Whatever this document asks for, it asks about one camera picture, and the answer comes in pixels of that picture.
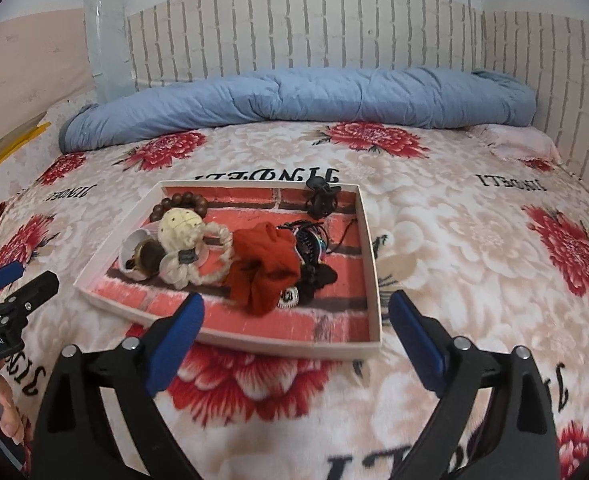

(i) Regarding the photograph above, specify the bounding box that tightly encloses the cream quilted round hair accessory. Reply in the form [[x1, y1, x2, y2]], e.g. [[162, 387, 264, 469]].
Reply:
[[157, 207, 206, 256]]

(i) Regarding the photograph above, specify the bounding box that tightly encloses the blue quilt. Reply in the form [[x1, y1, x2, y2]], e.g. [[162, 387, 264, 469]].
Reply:
[[58, 67, 538, 155]]

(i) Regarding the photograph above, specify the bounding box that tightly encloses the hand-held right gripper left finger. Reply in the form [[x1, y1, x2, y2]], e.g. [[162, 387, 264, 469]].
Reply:
[[32, 291, 206, 480]]

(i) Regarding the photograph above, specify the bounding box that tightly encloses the white tray with brick print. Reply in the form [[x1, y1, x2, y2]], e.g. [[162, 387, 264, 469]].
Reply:
[[73, 180, 383, 361]]

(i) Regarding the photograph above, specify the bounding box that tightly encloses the orange scrunchie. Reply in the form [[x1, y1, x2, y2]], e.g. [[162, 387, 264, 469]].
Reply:
[[228, 224, 303, 317]]

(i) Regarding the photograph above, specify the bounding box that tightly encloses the person's left hand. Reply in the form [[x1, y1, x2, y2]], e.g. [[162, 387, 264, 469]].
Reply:
[[0, 369, 30, 445]]

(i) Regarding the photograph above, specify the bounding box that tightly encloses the cream scrunchie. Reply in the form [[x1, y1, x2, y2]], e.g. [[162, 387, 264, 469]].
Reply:
[[158, 220, 236, 291]]

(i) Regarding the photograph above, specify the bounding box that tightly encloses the black scrunchie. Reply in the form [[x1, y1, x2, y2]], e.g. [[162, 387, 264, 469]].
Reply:
[[277, 264, 339, 311]]

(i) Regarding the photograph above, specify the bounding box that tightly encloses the clear plastic sheet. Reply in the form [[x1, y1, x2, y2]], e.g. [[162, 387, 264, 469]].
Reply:
[[84, 0, 136, 106]]

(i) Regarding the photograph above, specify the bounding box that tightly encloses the floral printed blanket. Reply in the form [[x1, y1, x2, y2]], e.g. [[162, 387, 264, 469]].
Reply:
[[0, 110, 589, 480]]

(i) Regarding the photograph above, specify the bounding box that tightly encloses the brown wooden bead bracelet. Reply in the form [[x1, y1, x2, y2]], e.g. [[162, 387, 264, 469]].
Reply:
[[148, 191, 210, 224]]

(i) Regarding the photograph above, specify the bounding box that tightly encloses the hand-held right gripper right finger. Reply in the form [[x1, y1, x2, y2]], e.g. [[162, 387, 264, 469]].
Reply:
[[389, 290, 561, 480]]

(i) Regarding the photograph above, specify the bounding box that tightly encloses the gold watch with white band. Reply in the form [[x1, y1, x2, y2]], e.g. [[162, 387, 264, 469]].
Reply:
[[119, 229, 168, 281]]

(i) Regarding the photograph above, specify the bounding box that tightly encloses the pink pillow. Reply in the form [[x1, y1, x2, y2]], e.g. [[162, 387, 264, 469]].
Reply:
[[469, 125, 563, 164]]

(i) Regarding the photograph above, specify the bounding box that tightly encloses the yellow strip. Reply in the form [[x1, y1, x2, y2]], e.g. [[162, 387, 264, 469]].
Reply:
[[0, 115, 52, 186]]

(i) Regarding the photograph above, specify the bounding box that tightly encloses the rainbow beaded hair claw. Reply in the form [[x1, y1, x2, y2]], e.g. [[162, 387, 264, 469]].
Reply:
[[294, 232, 328, 266]]

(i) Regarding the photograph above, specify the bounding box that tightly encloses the small black hair claw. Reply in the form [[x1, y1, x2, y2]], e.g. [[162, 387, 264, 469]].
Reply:
[[302, 176, 343, 220]]

